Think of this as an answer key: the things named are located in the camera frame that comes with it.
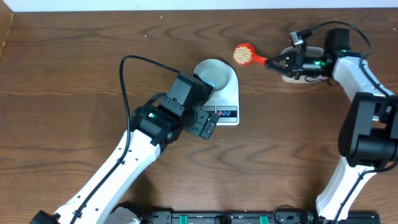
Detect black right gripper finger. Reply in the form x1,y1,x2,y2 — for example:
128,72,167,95
266,63,294,78
266,50,297,66

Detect red plastic measuring scoop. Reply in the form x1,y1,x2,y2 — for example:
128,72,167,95
233,43,267,66

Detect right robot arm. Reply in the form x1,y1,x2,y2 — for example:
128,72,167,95
265,28,397,223

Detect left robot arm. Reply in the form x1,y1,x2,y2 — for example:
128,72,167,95
31,73,219,223

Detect white digital kitchen scale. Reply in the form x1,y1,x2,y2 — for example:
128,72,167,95
202,64,240,126

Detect grey round bowl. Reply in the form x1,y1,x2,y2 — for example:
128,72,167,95
194,59,231,91

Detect clear plastic bean container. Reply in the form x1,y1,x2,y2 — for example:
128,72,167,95
280,46,329,84

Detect soybeans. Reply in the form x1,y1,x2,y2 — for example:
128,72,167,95
233,46,252,64

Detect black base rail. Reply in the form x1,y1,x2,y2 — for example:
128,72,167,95
110,202,381,224

